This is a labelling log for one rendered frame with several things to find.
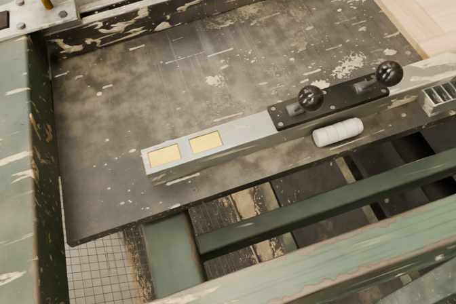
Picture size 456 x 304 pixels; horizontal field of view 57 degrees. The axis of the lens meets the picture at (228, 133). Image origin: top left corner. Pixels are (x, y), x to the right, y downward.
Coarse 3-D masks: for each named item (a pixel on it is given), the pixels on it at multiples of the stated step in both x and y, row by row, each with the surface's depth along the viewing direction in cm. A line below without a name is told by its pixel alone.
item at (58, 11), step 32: (32, 0) 83; (64, 0) 82; (128, 0) 86; (160, 0) 85; (192, 0) 87; (224, 0) 89; (256, 0) 92; (0, 32) 79; (64, 32) 83; (96, 32) 86; (128, 32) 88
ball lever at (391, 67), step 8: (384, 64) 58; (392, 64) 58; (400, 64) 59; (376, 72) 59; (384, 72) 58; (392, 72) 58; (400, 72) 58; (376, 80) 63; (384, 80) 58; (392, 80) 58; (400, 80) 59; (360, 88) 69; (368, 88) 69
